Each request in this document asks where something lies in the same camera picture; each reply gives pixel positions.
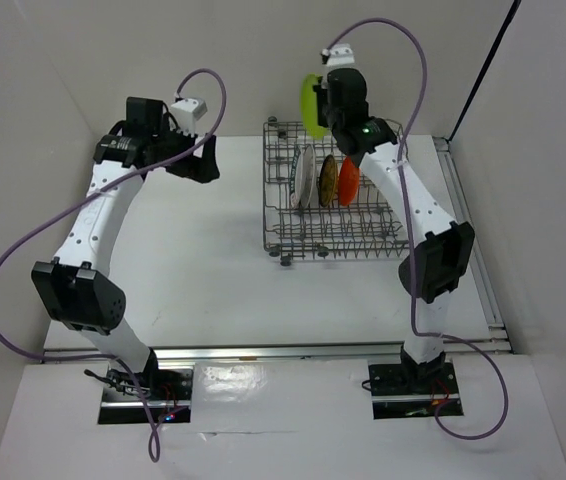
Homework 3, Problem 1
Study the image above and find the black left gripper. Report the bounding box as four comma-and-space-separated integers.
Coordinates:
151, 120, 220, 183

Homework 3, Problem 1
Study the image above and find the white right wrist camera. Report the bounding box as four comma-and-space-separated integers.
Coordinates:
321, 43, 355, 72

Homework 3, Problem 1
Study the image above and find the white plate teal rim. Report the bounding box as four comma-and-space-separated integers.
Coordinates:
298, 145, 315, 208
289, 145, 304, 209

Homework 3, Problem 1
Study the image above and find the orange plate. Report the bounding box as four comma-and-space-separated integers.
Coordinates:
338, 156, 360, 207

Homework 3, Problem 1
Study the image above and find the black corner strip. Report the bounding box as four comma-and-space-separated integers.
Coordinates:
446, 0, 522, 142

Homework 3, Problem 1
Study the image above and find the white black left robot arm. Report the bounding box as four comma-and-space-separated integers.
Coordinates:
31, 97, 220, 399

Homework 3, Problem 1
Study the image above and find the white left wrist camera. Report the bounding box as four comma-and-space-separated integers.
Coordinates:
169, 98, 207, 137

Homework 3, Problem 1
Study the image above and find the aluminium rail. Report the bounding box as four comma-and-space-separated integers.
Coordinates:
433, 137, 514, 355
41, 341, 464, 363

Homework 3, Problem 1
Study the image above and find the aluminium right side rail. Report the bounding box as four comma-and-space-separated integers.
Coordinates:
433, 137, 514, 355

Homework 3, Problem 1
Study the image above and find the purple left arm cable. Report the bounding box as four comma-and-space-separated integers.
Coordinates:
0, 69, 228, 462

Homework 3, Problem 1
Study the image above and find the aluminium front rail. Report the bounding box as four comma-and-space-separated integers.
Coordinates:
41, 341, 464, 363

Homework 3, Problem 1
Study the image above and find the white plate teal rim rear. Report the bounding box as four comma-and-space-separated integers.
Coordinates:
298, 145, 315, 208

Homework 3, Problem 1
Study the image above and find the grey wire dish rack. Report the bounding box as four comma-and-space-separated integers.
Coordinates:
262, 116, 408, 266

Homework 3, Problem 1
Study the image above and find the lime green plate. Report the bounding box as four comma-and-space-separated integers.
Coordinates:
300, 73, 327, 139

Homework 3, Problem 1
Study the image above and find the brown patterned plate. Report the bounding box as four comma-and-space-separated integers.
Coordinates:
318, 154, 339, 207

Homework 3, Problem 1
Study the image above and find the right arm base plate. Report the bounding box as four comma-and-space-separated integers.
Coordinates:
361, 362, 464, 420

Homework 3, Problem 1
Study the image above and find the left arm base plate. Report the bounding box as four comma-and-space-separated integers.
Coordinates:
93, 367, 194, 425

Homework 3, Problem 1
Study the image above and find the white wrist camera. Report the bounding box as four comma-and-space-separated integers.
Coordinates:
321, 43, 355, 72
169, 98, 207, 137

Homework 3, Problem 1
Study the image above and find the white plate teal rim front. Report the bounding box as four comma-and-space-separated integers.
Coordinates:
289, 145, 304, 209

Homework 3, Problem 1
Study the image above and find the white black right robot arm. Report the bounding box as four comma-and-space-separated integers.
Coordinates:
314, 67, 475, 392

